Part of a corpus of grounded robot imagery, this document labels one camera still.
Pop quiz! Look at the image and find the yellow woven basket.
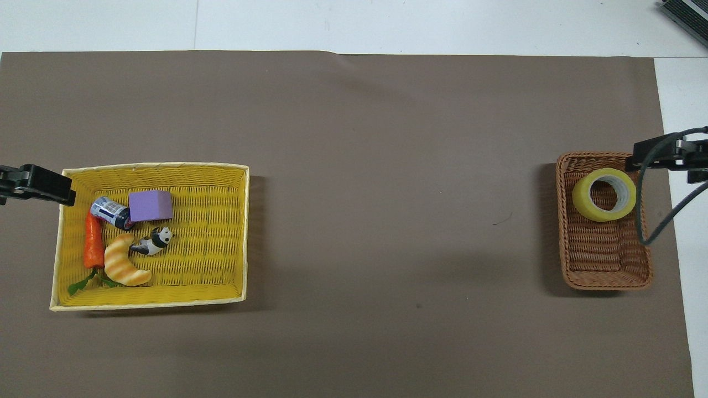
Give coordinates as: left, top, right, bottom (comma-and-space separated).
49, 161, 250, 312

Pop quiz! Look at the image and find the yellow tape roll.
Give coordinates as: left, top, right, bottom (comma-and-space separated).
572, 167, 638, 223

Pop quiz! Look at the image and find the brown wicker basket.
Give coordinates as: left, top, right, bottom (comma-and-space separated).
555, 152, 654, 291

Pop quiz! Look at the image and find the small panda figure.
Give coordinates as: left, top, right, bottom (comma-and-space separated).
129, 226, 174, 256

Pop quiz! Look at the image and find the purple foam block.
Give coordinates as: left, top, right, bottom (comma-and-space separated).
128, 190, 174, 222

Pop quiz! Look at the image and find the toy croissant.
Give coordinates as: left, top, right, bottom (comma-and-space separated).
104, 233, 153, 287

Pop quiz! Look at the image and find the blue and white can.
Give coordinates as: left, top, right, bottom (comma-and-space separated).
90, 196, 135, 231

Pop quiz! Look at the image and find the orange toy carrot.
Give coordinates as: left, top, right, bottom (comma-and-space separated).
67, 213, 119, 296

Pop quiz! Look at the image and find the black stand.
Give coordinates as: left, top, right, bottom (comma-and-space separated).
660, 0, 708, 48

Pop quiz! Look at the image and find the black cable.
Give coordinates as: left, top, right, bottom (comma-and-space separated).
636, 126, 708, 247

